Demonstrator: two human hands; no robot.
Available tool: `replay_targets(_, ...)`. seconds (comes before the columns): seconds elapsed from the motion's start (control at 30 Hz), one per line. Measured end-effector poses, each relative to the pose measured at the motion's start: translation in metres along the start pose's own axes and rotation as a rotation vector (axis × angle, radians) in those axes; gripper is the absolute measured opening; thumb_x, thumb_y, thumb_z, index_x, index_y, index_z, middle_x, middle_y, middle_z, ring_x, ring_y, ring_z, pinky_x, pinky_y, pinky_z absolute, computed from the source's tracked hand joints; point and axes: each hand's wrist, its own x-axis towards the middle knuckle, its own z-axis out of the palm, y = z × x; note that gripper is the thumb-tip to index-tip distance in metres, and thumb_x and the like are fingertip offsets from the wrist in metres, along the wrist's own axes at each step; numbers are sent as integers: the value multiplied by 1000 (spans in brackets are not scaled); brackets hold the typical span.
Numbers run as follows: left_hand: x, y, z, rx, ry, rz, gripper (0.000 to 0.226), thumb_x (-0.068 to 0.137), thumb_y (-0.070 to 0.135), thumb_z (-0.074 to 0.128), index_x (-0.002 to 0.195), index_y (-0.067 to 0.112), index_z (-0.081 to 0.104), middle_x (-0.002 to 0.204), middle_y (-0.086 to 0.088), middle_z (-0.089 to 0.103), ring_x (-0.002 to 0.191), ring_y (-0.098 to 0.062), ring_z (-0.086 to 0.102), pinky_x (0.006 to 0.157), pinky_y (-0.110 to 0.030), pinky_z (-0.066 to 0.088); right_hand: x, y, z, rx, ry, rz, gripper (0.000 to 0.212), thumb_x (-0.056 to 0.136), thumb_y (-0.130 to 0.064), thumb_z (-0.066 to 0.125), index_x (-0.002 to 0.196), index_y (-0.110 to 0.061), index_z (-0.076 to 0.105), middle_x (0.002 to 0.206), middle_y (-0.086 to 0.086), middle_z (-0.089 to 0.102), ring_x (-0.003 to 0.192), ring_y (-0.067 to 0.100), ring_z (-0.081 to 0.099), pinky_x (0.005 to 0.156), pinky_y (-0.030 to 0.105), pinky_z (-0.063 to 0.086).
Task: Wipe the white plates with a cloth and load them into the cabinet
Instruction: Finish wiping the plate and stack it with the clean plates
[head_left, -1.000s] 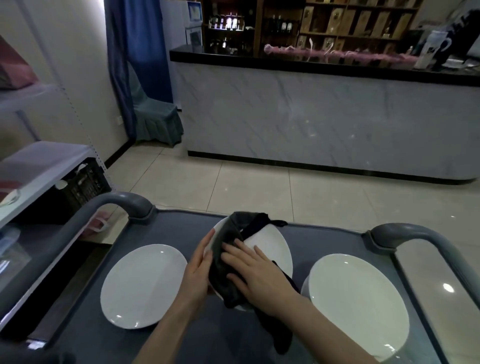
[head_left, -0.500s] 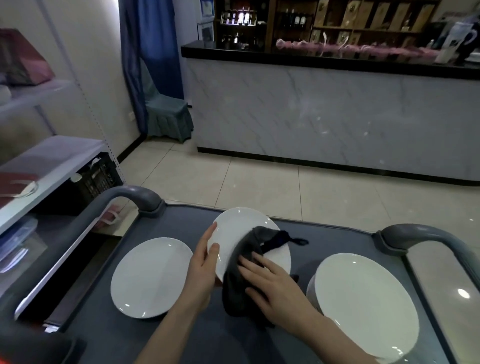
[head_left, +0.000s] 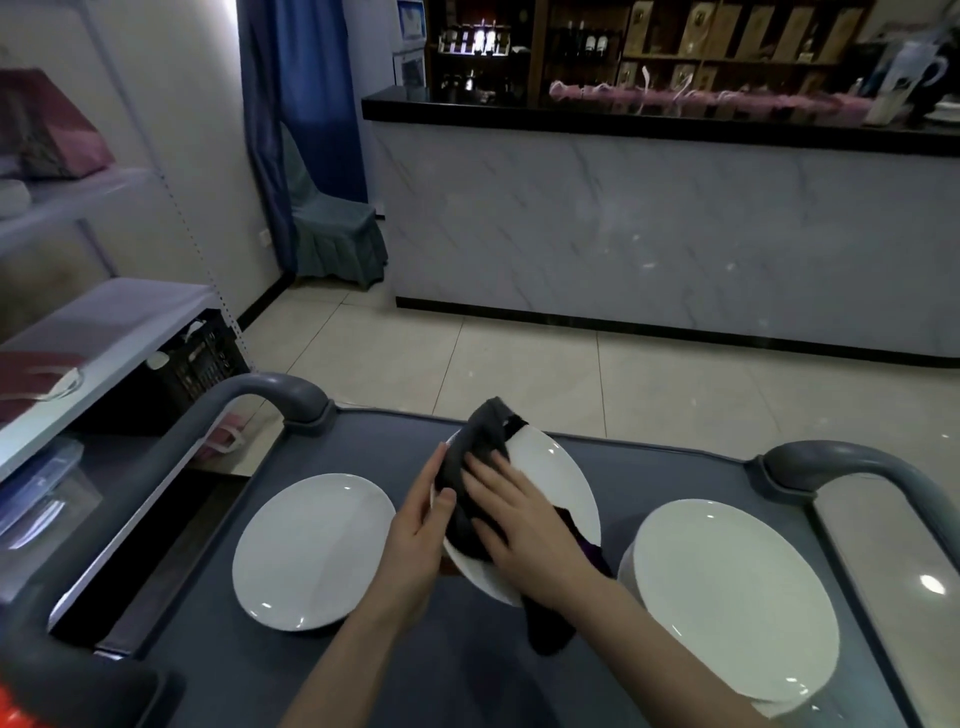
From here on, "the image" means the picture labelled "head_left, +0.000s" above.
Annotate stack of white plates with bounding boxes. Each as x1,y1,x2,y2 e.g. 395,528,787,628
429,423,603,609
618,498,841,718

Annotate clear container blue lid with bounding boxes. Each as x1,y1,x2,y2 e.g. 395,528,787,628
0,438,103,553

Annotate person's left forearm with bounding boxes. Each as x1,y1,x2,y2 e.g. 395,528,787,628
281,599,429,728

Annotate person's left hand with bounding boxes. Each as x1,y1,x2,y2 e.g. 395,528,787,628
371,440,459,624

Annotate black pegged stand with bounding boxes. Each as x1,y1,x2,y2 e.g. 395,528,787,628
918,44,960,114

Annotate dark blue cleaning cloth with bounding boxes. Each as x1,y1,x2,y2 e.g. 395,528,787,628
434,397,616,658

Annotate dark wine rack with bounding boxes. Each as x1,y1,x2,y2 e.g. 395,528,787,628
539,0,628,88

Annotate pink bag white handles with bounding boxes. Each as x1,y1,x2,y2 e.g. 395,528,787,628
198,412,253,459

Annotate person's right forearm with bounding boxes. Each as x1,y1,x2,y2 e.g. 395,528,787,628
554,577,759,728

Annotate white round plate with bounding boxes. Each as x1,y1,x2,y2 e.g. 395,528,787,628
230,472,397,633

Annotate grey service cart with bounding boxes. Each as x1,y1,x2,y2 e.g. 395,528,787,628
0,372,960,728

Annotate marble bar counter black top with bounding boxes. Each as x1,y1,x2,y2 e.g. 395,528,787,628
361,86,960,369

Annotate white pitcher with handle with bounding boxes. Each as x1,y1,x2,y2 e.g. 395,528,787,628
862,41,950,127

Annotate chair with grey-green cover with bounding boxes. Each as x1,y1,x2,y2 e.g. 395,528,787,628
278,123,390,290

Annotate blue curtain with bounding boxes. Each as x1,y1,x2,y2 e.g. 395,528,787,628
236,0,370,271

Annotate white appliance blue panel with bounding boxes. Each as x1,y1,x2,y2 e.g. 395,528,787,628
391,0,429,88

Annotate black plastic crate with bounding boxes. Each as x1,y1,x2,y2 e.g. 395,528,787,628
149,308,251,410

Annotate row of pink bags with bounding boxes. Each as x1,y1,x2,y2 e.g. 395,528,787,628
547,78,883,121

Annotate wooden shelf with boxes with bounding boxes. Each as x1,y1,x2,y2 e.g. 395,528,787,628
614,0,875,99

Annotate person's right hand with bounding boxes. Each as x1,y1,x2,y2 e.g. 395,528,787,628
461,453,616,613

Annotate white metal shelf rack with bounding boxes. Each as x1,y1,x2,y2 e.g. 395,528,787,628
0,0,249,639

